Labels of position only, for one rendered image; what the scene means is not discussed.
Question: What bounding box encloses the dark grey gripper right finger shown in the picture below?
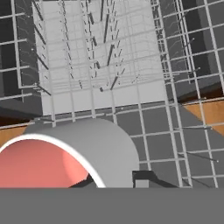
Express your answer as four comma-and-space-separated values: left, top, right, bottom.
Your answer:
132, 170, 179, 189

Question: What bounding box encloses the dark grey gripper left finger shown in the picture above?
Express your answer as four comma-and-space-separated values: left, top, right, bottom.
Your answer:
69, 173, 99, 189

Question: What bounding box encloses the grey cup with pink inside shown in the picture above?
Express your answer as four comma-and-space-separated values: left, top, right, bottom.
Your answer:
0, 117, 141, 189

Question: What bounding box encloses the grey dishwasher door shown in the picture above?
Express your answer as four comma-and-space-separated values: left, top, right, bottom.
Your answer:
31, 0, 224, 189

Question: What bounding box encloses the grey wire dishwasher rack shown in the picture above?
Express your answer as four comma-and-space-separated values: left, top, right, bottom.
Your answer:
0, 0, 224, 189

